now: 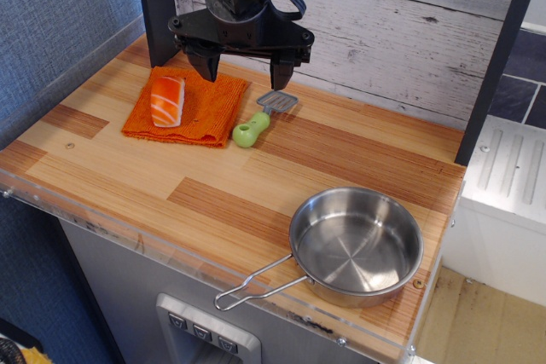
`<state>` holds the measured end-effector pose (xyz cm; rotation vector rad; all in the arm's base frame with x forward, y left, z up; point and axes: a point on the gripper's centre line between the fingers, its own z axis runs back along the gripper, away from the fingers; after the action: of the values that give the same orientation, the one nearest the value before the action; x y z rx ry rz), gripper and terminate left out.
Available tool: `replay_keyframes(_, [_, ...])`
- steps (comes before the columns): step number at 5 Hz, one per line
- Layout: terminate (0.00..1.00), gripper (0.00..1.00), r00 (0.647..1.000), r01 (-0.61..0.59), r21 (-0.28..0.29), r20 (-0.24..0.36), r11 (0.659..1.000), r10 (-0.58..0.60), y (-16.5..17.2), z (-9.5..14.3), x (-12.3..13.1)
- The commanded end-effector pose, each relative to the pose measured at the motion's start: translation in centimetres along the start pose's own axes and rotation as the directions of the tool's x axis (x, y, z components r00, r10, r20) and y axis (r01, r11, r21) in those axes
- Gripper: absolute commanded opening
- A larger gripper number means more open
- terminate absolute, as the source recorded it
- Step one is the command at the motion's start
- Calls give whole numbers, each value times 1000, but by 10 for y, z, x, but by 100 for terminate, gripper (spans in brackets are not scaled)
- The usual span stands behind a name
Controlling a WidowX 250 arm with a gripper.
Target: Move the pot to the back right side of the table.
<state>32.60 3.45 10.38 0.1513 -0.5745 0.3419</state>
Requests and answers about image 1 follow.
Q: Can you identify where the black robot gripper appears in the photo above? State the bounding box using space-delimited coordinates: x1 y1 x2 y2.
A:
168 0 315 90

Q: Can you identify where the stainless steel tea pan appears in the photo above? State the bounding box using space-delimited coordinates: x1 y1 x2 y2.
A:
214 187 424 311

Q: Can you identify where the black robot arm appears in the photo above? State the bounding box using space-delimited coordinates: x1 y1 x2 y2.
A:
168 0 314 90

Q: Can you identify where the orange folded cloth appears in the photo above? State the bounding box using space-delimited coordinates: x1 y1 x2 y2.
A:
122 66 248 147

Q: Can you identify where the toy salmon sushi piece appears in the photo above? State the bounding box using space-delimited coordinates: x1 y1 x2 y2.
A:
150 76 185 128

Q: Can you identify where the silver toy fridge cabinet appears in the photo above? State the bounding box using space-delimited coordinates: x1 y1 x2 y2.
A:
61 222 407 363

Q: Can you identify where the grey dispenser button panel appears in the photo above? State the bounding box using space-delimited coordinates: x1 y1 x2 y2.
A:
156 293 262 363

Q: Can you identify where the white toy sink unit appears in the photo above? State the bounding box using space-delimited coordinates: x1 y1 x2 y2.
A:
442 116 545 304

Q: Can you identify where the green handled toy spatula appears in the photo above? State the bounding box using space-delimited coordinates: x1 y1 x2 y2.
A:
231 90 299 148

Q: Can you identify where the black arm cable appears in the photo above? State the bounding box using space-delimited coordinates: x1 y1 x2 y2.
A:
269 0 307 23

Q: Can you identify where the dark left frame post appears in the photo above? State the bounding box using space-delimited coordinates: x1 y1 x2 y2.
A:
141 0 177 67

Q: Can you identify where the dark frame post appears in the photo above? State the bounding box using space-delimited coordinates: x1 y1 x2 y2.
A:
141 0 177 67
455 0 531 166

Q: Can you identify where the dark right frame post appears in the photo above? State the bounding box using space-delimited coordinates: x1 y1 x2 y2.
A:
455 0 531 166

